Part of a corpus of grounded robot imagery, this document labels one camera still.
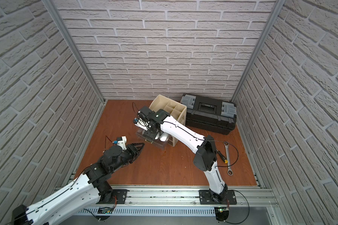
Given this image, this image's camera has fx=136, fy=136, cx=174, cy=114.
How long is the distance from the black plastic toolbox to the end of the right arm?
10.3 inches

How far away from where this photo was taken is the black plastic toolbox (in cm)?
90

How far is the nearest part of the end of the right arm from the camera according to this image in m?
0.56
